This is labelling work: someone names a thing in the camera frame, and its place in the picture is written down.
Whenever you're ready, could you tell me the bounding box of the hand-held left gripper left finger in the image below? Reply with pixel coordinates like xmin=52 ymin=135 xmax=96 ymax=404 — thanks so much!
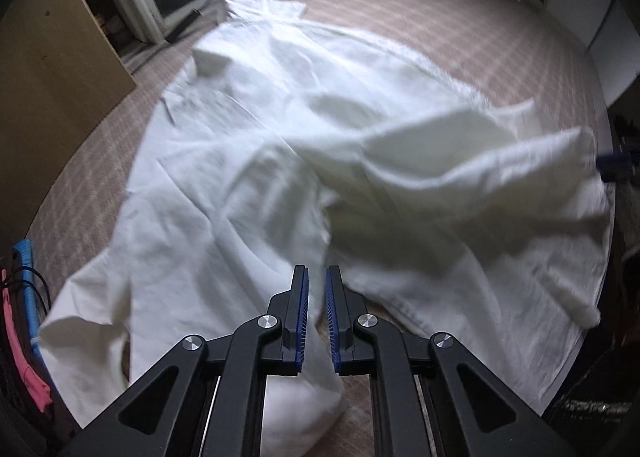
xmin=60 ymin=264 xmax=311 ymax=457

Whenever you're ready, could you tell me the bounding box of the white garment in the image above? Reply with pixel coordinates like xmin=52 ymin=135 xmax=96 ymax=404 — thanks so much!
xmin=37 ymin=0 xmax=616 ymax=457

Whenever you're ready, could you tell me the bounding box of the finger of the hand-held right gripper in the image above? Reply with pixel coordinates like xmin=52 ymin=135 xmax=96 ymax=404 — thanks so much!
xmin=597 ymin=150 xmax=640 ymax=183

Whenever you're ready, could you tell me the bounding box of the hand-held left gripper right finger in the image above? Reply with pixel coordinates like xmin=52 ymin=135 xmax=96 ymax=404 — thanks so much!
xmin=325 ymin=264 xmax=581 ymax=457

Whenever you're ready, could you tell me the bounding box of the pink cloth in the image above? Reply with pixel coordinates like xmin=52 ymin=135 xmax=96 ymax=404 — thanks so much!
xmin=0 ymin=267 xmax=53 ymax=413

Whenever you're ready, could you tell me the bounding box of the white cabinet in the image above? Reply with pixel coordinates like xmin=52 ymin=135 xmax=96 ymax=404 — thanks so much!
xmin=545 ymin=0 xmax=640 ymax=108

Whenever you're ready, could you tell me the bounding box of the blue cloth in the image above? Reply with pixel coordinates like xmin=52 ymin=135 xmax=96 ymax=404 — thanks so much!
xmin=12 ymin=239 xmax=45 ymax=345

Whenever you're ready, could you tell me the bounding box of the pink checked blanket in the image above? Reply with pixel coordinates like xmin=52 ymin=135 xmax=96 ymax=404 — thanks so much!
xmin=30 ymin=0 xmax=615 ymax=457

